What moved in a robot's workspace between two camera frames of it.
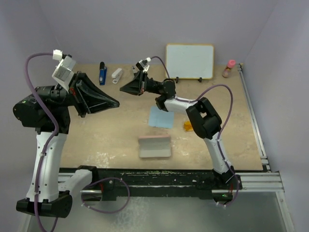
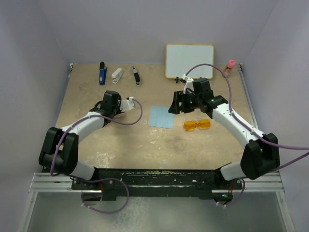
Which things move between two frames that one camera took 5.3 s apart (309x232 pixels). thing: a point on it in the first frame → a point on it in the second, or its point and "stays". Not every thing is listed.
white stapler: (116, 75) stays
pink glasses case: (154, 146) → (119, 115)
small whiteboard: (190, 61) stays
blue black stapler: (103, 73) stays
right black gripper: (138, 86) → (180, 97)
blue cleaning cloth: (160, 118) stays
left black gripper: (86, 96) → (118, 106)
